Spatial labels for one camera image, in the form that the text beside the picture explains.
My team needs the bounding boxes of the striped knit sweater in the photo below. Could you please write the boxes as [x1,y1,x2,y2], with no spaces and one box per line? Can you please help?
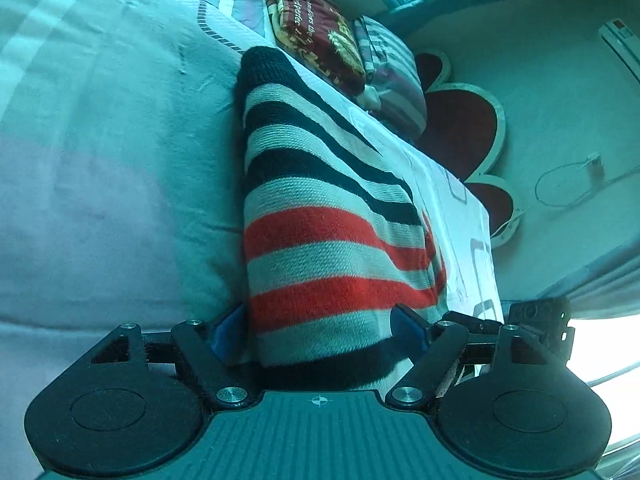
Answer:
[235,46,450,392]

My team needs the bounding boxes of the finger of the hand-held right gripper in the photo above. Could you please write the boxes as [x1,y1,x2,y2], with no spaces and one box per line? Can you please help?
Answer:
[443,309,507,336]

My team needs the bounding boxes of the red heart-shaped headboard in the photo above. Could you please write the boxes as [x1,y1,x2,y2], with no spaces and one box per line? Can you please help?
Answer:
[412,50,524,249]

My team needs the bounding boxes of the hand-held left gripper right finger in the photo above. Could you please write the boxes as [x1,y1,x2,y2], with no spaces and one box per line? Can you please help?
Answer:
[389,304,552,406]

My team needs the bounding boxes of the glass window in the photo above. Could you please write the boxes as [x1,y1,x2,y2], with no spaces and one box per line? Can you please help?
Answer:
[570,314,640,391]

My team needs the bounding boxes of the grey striped pillow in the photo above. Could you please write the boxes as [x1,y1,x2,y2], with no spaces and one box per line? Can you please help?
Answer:
[352,15,429,142]

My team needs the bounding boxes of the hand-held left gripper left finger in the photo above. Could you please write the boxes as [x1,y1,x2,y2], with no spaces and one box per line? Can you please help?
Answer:
[90,305,252,407]

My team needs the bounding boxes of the red printed folded blanket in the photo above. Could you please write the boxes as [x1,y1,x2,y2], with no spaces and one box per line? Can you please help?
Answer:
[262,0,369,96]

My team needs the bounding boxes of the white air conditioner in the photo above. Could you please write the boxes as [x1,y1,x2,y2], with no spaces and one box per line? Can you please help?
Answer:
[598,17,640,83]

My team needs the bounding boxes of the white cable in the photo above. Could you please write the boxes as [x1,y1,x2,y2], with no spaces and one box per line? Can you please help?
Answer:
[533,157,640,207]

